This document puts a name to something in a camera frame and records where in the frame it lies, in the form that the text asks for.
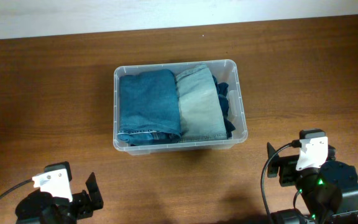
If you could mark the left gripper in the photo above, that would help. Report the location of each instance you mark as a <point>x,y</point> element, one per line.
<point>87,206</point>

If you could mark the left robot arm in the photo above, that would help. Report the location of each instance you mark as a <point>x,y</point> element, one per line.
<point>53,202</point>

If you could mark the teal taped cloth bundle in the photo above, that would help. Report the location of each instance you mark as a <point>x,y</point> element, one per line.
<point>222,91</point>

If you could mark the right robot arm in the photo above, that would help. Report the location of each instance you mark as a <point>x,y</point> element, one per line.
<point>329,188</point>

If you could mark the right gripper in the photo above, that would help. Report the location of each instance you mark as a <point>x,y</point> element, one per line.
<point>289,170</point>

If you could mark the clear plastic storage container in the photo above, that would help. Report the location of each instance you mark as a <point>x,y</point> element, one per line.
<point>225,70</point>

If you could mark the light blue jeans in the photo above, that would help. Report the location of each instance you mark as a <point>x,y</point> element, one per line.
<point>201,117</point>

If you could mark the dark blue jeans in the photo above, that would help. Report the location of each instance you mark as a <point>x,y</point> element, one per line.
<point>149,112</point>

